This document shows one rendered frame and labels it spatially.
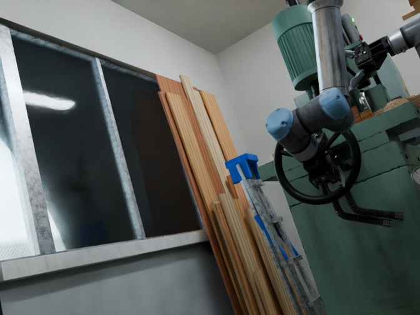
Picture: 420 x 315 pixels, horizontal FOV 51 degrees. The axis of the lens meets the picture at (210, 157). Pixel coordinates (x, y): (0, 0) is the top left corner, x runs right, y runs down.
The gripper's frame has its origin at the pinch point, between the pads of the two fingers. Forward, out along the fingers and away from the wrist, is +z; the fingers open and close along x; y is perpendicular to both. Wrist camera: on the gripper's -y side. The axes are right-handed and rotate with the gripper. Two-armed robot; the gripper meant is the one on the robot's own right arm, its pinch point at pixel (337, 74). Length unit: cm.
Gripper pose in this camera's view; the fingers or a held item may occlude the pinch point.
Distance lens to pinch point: 164.7
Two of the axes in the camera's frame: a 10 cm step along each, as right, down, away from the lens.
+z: -7.8, 3.7, 5.1
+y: -5.8, -0.8, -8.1
